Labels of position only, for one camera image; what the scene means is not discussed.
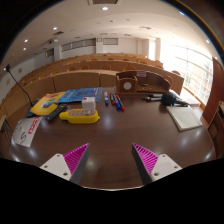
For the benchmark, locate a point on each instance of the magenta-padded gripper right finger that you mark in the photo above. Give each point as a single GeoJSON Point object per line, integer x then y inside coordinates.
{"type": "Point", "coordinates": [146, 160]}

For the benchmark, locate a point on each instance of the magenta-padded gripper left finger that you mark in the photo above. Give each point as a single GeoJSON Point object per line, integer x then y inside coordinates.
{"type": "Point", "coordinates": [76, 158]}

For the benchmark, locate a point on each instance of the white charger block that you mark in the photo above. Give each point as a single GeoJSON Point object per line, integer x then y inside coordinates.
{"type": "Point", "coordinates": [88, 104]}

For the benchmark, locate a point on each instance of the black remote control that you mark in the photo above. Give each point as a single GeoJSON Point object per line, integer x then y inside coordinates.
{"type": "Point", "coordinates": [56, 112]}

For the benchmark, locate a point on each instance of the white paper with red print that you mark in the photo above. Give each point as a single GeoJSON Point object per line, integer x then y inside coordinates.
{"type": "Point", "coordinates": [26, 131]}

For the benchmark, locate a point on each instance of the white notebook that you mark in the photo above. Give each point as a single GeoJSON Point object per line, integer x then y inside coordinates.
{"type": "Point", "coordinates": [184, 117]}

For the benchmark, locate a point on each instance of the black capped white marker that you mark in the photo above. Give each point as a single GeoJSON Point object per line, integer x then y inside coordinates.
{"type": "Point", "coordinates": [151, 99]}
{"type": "Point", "coordinates": [154, 95]}

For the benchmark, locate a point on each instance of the yellow booklet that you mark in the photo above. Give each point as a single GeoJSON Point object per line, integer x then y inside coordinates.
{"type": "Point", "coordinates": [46, 103]}

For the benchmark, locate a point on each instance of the red marker pen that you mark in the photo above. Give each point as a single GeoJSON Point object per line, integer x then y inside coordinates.
{"type": "Point", "coordinates": [120, 102]}
{"type": "Point", "coordinates": [112, 99]}

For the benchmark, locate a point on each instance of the blue booklet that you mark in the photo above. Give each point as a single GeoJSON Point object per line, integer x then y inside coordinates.
{"type": "Point", "coordinates": [81, 94]}

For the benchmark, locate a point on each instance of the black handheld microphone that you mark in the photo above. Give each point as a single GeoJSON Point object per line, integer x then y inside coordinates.
{"type": "Point", "coordinates": [169, 99]}

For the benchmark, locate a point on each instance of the wooden desk organizer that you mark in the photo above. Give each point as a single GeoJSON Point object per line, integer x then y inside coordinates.
{"type": "Point", "coordinates": [143, 83]}

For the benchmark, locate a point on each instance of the wooden shelf unit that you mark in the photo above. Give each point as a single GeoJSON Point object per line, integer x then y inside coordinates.
{"type": "Point", "coordinates": [217, 128]}

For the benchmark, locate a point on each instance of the black gooseneck microphone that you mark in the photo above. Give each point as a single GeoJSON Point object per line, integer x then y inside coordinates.
{"type": "Point", "coordinates": [20, 86]}

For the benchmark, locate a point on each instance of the wooden auditorium seat rows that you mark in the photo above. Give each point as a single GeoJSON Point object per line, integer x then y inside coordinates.
{"type": "Point", "coordinates": [83, 65]}

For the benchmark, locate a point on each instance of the large glass window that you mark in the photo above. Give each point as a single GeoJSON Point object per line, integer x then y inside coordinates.
{"type": "Point", "coordinates": [190, 66]}

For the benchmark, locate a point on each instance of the recessed ceiling lights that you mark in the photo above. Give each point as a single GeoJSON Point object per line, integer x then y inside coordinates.
{"type": "Point", "coordinates": [105, 8]}

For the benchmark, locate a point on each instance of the large square ceiling vent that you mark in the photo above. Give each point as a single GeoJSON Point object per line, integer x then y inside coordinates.
{"type": "Point", "coordinates": [105, 1]}

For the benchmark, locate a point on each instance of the black metal frame chair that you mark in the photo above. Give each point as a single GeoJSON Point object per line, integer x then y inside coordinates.
{"type": "Point", "coordinates": [5, 128]}

